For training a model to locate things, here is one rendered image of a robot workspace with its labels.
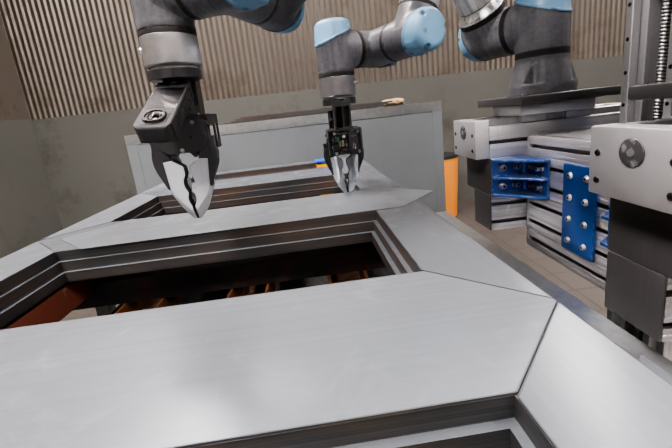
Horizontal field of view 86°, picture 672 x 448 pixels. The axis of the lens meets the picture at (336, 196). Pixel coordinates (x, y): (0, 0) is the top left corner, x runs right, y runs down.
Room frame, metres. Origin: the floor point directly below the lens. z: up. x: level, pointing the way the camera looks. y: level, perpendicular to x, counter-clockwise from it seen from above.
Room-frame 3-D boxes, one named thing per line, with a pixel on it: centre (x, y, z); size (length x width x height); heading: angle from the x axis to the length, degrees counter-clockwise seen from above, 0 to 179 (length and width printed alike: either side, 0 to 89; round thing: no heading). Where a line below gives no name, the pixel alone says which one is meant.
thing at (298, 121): (1.82, 0.18, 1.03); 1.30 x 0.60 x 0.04; 93
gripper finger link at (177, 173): (0.55, 0.22, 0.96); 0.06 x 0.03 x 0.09; 3
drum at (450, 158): (3.30, -0.97, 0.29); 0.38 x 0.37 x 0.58; 2
